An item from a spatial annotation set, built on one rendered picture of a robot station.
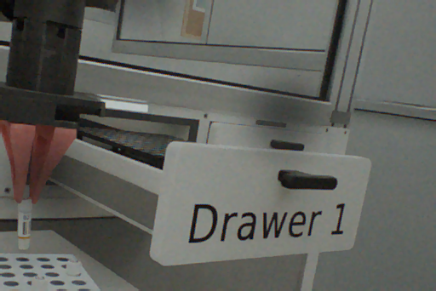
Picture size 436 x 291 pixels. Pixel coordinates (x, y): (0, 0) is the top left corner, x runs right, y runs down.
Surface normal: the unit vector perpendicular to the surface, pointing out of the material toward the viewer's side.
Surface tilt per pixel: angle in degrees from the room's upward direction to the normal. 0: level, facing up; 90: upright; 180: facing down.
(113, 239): 90
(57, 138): 112
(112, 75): 90
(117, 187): 90
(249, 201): 90
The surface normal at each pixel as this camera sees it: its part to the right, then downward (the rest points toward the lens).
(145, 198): -0.79, -0.04
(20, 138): 0.33, 0.56
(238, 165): 0.59, 0.22
